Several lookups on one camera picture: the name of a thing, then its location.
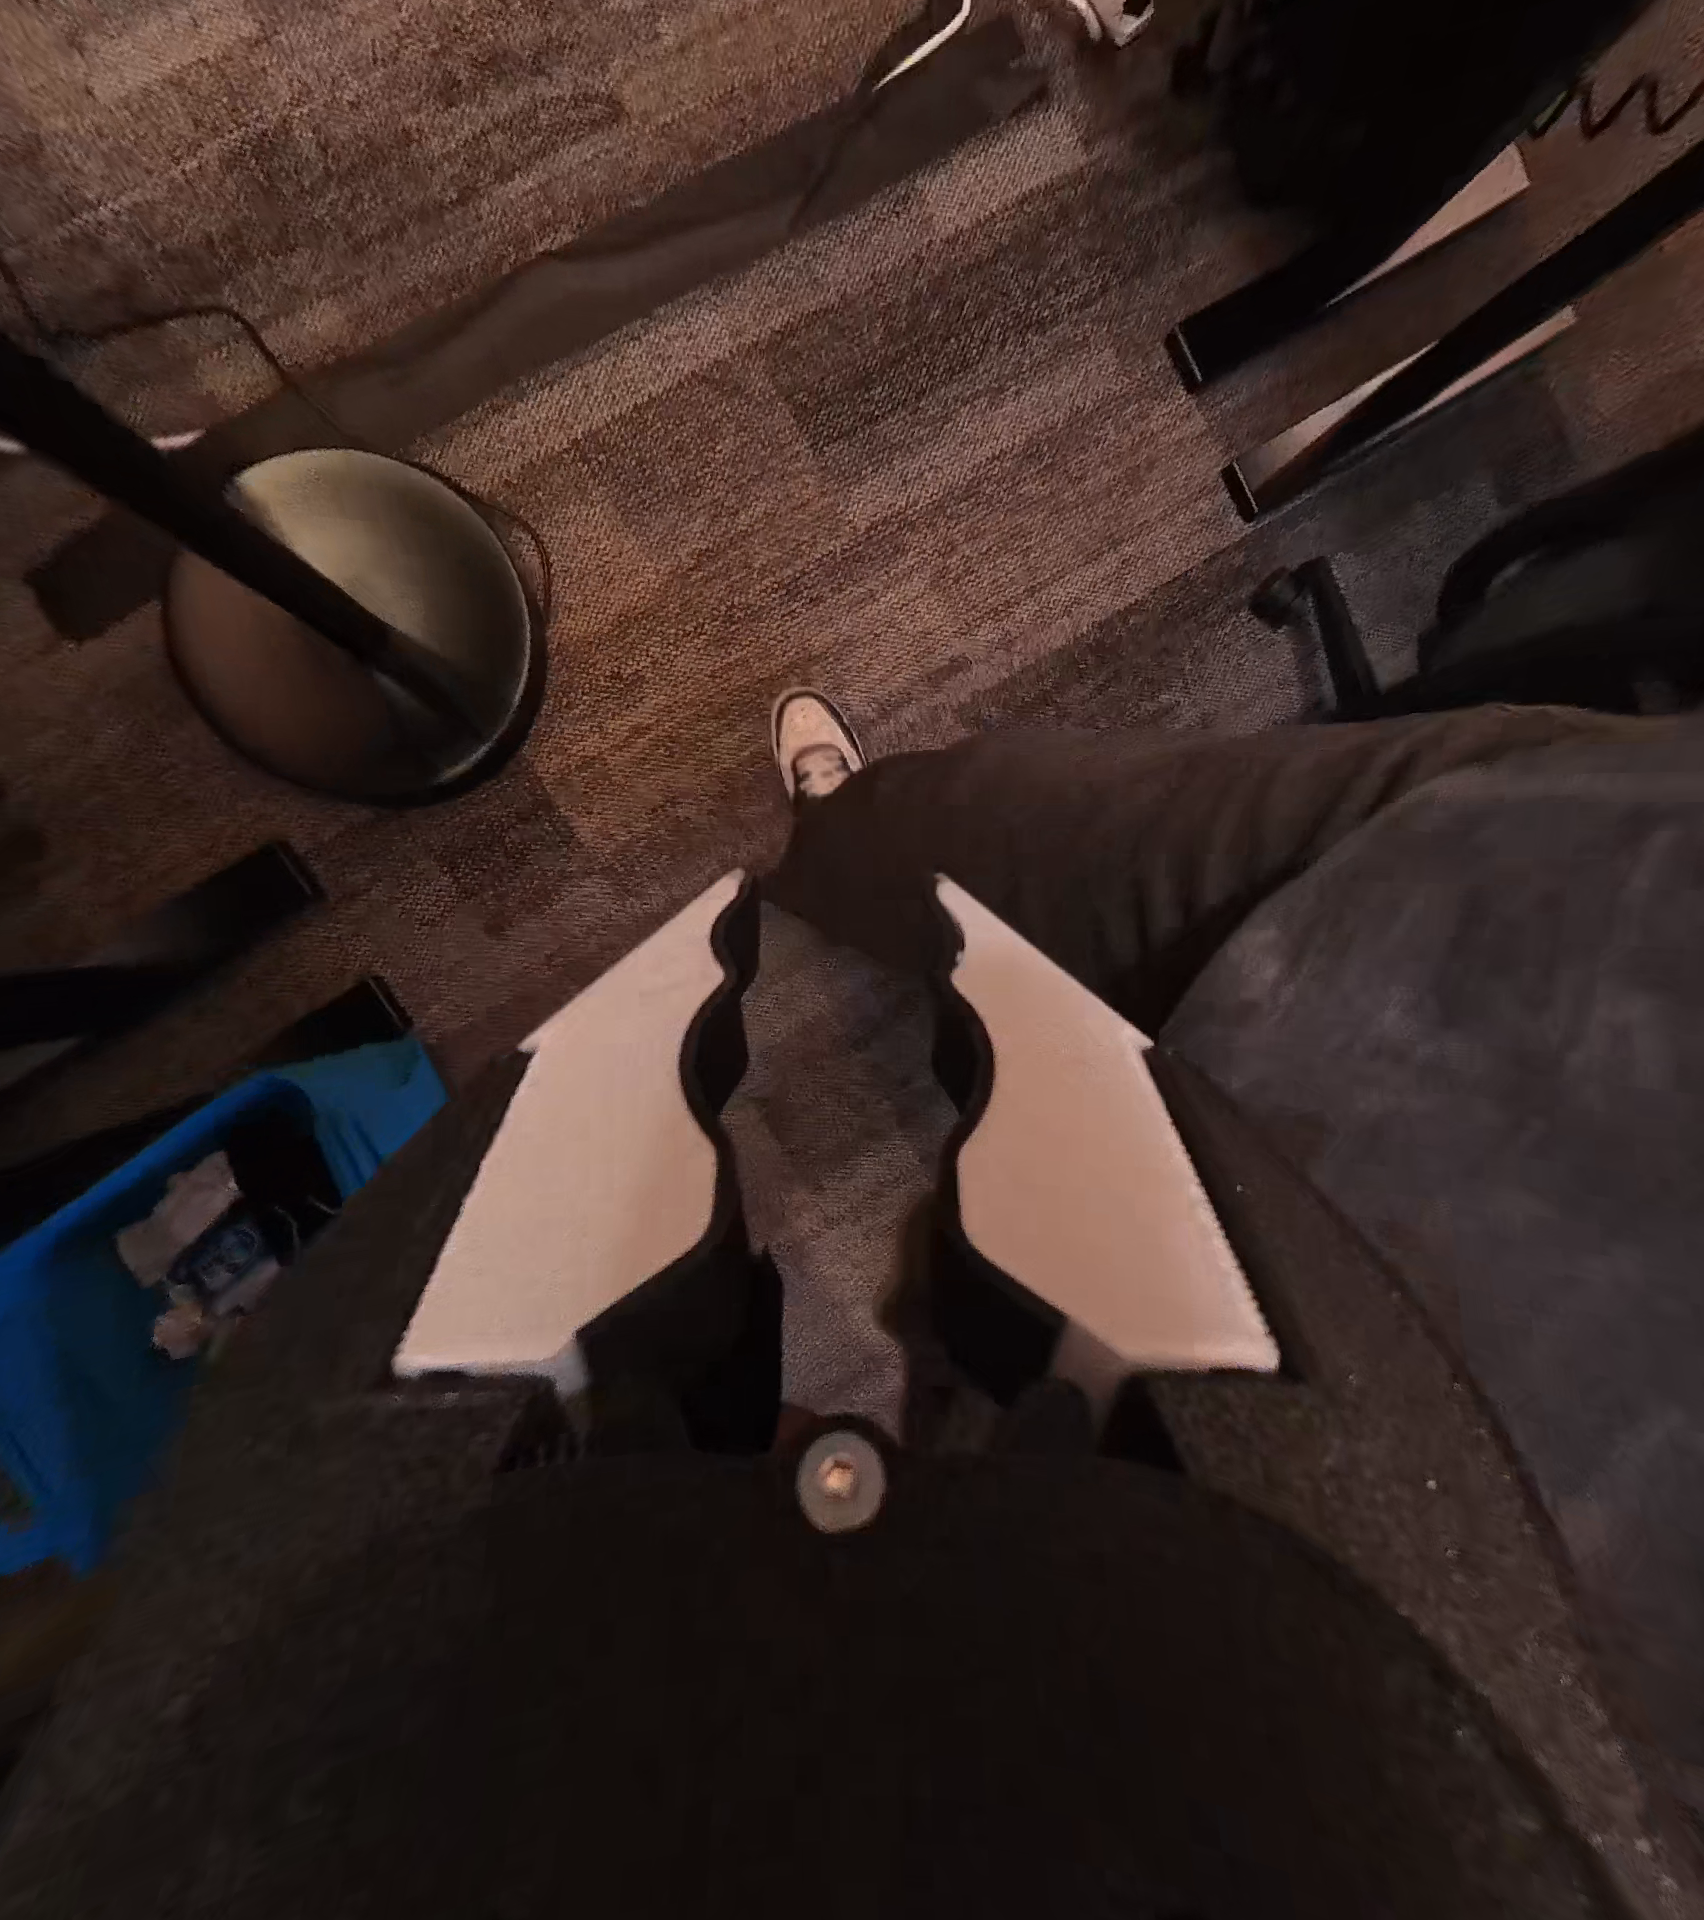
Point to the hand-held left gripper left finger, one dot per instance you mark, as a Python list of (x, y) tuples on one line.
[(583, 1187)]

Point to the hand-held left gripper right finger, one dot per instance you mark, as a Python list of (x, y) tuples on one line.
[(1092, 1187)]

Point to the person's leg in dark trousers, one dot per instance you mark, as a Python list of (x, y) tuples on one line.
[(1122, 854)]

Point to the person's white shoe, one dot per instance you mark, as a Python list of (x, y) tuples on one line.
[(811, 741)]

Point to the blue plastic crate with trash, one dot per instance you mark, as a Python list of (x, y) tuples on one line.
[(29, 1351)]

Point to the black pole stand round base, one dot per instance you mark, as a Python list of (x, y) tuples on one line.
[(388, 542)]

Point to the black office chair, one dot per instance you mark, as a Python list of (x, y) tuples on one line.
[(1616, 601)]

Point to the black desk leg frame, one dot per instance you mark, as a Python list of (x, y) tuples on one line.
[(222, 909), (1544, 300)]

